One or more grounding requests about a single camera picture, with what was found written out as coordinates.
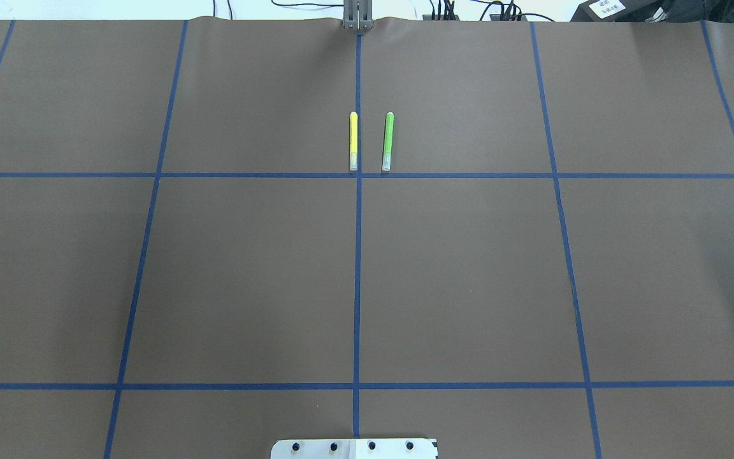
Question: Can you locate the green highlighter pen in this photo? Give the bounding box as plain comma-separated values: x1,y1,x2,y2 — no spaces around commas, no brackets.
381,112,395,173

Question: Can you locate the yellow highlighter pen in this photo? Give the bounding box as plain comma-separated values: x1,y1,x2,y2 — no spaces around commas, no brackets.
349,111,359,172

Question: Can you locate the aluminium frame post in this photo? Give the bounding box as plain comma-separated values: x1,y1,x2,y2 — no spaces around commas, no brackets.
343,0,375,31

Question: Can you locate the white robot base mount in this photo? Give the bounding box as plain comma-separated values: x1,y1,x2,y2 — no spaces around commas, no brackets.
270,437,439,458

